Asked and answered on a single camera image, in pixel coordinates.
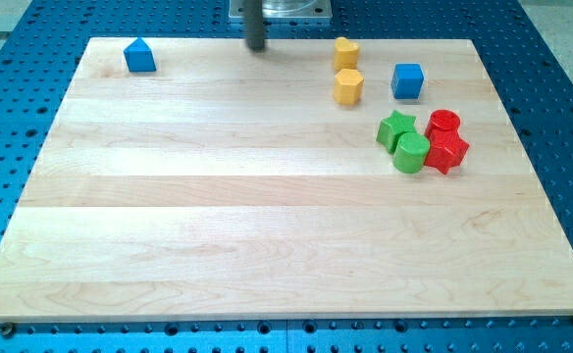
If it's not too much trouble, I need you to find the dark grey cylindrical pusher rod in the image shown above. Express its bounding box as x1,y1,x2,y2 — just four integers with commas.
242,0,266,51

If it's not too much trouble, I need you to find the yellow heart block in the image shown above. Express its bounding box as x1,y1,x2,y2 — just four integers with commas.
333,36,360,72

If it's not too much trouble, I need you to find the yellow hexagon block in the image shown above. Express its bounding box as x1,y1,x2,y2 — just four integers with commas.
333,69,364,106

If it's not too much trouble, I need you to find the blue pentagon block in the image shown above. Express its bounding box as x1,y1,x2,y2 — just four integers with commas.
123,37,157,73

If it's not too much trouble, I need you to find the blue cube block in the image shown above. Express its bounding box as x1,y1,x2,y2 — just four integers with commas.
391,63,424,99

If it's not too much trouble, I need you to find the light wooden board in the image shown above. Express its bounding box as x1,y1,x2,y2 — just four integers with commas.
0,37,573,323

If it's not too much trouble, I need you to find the green star block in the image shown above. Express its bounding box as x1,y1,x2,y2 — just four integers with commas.
376,110,416,154

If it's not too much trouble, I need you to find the green cylinder block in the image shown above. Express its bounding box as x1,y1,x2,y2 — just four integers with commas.
392,132,430,174

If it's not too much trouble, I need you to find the red cylinder block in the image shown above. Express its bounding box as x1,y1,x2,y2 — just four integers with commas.
424,109,461,138

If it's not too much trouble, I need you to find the red star block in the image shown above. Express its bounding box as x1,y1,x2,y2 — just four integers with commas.
424,130,469,175

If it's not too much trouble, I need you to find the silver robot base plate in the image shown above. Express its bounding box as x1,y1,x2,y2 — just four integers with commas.
228,0,333,21

